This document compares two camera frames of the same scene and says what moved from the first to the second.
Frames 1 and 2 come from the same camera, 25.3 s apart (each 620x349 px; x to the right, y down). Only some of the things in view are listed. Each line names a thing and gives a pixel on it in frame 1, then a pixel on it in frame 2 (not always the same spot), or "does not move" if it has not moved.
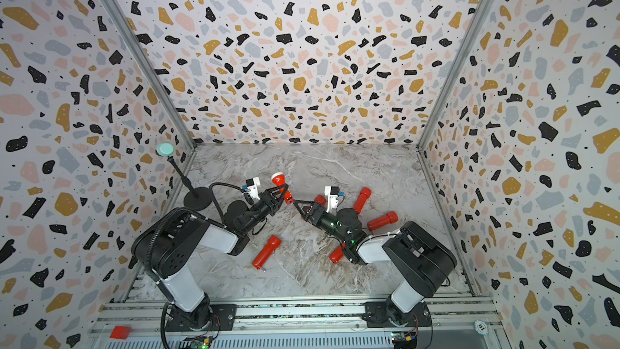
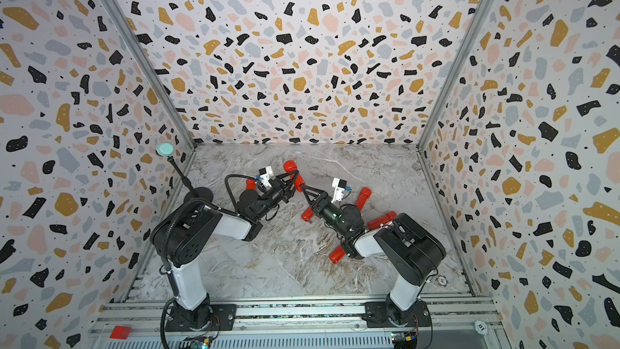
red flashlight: [337, 254] does not move
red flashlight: [364, 195] does not move
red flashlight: [390, 217] does not move
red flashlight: [273, 243] to [291, 166]
